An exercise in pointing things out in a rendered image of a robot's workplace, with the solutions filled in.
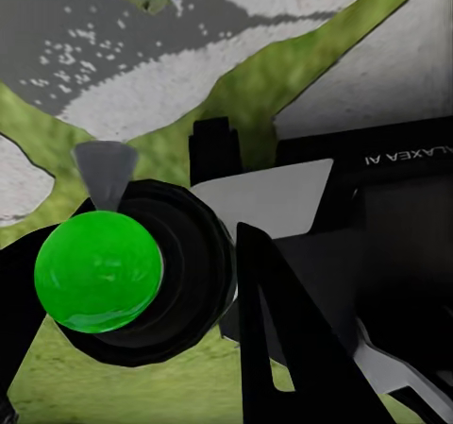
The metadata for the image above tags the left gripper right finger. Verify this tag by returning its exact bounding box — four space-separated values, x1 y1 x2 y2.
234 223 395 424

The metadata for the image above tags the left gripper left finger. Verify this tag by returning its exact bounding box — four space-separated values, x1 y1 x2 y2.
0 225 58 403

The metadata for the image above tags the insectifuge atomizer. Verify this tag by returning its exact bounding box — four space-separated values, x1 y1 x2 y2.
33 139 238 368

